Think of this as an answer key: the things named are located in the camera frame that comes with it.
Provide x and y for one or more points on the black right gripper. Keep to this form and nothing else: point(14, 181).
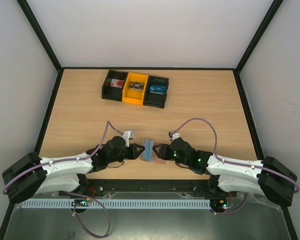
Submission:
point(164, 152)

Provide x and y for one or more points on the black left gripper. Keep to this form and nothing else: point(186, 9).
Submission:
point(134, 155)

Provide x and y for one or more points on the light blue credit card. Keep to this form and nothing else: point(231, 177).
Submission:
point(147, 154)

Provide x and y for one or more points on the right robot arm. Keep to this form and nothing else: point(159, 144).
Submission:
point(268, 177)

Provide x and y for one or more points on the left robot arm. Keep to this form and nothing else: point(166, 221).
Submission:
point(32, 175)

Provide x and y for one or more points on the blue VIP card in bin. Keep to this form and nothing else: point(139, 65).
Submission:
point(157, 89)

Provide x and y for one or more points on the grey VIP card in bin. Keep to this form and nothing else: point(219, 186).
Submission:
point(138, 86)

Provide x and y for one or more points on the red white card in bin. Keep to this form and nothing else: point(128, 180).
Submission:
point(115, 83)

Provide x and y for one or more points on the yellow middle bin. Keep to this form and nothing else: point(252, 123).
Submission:
point(133, 96)

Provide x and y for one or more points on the black right bin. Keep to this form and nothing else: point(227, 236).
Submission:
point(156, 100)

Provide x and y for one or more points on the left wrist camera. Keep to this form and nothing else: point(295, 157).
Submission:
point(127, 136)

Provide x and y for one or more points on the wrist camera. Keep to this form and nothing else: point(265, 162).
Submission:
point(127, 136)
point(173, 135)

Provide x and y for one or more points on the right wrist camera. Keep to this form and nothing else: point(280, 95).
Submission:
point(173, 135)

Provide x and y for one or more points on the light blue slotted cable duct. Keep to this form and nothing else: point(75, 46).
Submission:
point(51, 203)

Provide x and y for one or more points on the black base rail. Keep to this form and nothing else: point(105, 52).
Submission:
point(152, 186)

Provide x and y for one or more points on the black enclosure frame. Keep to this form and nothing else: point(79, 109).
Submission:
point(274, 7)

